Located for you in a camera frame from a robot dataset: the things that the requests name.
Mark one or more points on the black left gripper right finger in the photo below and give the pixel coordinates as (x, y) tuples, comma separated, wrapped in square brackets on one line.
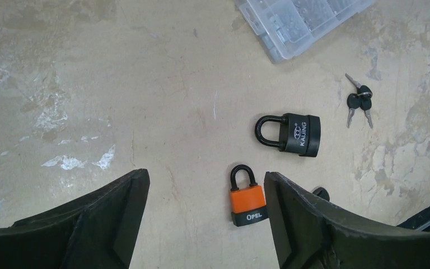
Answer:
[(310, 232)]

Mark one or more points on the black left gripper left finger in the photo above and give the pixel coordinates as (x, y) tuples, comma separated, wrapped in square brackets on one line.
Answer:
[(97, 230)]

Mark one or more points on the orange and black padlock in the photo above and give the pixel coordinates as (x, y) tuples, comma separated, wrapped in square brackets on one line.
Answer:
[(248, 205)]

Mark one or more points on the bunch of black keys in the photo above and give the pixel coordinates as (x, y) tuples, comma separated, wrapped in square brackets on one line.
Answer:
[(359, 100)]

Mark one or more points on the black Kaijing padlock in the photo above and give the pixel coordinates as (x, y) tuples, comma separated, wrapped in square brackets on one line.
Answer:
[(298, 134)]

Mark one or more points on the clear plastic screw organizer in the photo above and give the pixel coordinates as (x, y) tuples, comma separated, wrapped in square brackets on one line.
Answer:
[(287, 28)]

